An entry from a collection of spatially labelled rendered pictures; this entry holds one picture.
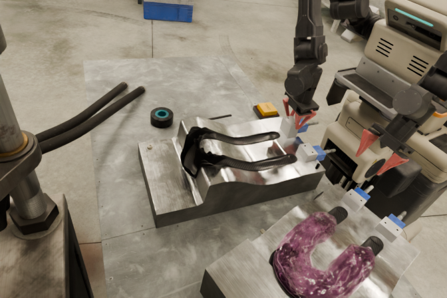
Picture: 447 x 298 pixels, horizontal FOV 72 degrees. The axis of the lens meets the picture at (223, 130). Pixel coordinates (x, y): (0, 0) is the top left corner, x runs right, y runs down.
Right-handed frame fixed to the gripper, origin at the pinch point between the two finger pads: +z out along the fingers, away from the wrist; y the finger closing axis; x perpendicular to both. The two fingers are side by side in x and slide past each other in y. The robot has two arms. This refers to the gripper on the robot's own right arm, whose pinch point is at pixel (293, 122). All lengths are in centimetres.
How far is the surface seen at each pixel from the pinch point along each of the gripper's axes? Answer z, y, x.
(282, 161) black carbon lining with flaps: 5.1, 10.7, -9.2
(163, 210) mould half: 7.0, 16.7, -46.4
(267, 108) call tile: 9.2, -20.0, 3.5
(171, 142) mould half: 6.6, -6.8, -38.5
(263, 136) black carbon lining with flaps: 4.9, -0.6, -9.7
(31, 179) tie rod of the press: -2, 8, -73
